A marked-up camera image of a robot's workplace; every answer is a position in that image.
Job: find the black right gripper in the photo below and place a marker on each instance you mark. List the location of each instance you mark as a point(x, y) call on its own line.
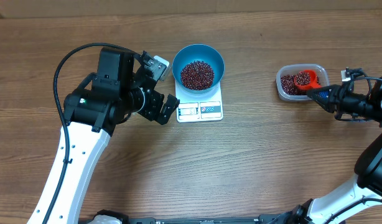
point(335, 91)

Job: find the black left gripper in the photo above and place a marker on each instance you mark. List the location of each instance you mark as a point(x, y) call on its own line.
point(151, 112)

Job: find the red measuring scoop blue handle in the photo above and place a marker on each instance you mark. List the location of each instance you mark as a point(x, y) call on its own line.
point(306, 80)

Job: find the red beans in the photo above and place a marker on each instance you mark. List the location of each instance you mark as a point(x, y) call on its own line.
point(199, 75)

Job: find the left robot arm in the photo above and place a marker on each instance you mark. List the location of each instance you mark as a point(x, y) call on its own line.
point(122, 85)

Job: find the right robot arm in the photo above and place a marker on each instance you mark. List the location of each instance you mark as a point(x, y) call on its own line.
point(364, 189)

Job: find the white kitchen scale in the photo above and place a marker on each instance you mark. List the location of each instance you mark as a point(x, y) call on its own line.
point(199, 107)

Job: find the blue bowl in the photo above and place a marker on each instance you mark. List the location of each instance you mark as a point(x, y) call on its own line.
point(203, 53)

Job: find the clear plastic container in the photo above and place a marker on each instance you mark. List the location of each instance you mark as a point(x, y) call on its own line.
point(293, 70)

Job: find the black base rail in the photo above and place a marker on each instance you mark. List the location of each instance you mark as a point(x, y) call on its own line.
point(109, 216)

